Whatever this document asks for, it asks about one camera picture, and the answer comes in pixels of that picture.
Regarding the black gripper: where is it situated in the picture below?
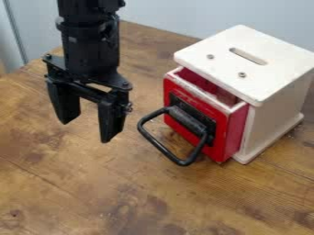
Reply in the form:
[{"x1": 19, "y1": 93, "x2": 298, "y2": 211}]
[{"x1": 43, "y1": 17, "x2": 133, "y2": 143}]

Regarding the black metal drawer handle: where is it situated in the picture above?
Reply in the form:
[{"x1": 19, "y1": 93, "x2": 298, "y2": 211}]
[{"x1": 138, "y1": 105, "x2": 217, "y2": 167}]

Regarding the red drawer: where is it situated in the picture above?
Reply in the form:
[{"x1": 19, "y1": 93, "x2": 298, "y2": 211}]
[{"x1": 163, "y1": 67, "x2": 249, "y2": 162}]

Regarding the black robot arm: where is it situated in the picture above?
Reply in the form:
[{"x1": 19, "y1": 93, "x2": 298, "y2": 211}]
[{"x1": 43, "y1": 0, "x2": 133, "y2": 143}]

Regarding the white wooden drawer cabinet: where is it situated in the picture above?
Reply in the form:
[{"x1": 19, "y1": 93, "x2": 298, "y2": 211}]
[{"x1": 174, "y1": 25, "x2": 314, "y2": 164}]

